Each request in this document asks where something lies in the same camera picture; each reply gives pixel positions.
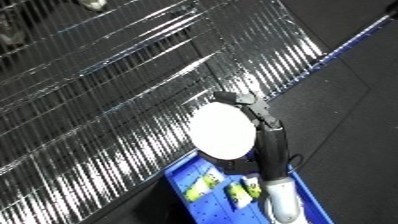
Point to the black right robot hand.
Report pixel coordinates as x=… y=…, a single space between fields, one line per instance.
x=271 y=146

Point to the white paper cup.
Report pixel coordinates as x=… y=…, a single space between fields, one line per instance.
x=222 y=130

